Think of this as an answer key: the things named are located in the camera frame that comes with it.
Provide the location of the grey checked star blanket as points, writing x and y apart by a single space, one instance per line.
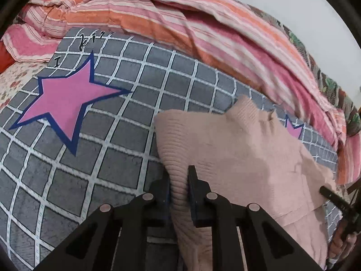
47 191

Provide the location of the red pillow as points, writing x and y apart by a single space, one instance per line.
6 59

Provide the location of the person's right hand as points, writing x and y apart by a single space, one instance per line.
339 247

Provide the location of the pink orange striped quilt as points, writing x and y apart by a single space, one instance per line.
228 35

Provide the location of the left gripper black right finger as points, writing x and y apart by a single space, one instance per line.
243 237

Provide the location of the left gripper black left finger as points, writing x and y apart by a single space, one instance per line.
114 238

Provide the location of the pink knitted sweater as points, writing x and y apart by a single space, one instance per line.
247 156

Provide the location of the white floral bed sheet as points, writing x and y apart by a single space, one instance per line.
14 79

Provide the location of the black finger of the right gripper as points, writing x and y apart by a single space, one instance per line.
339 202

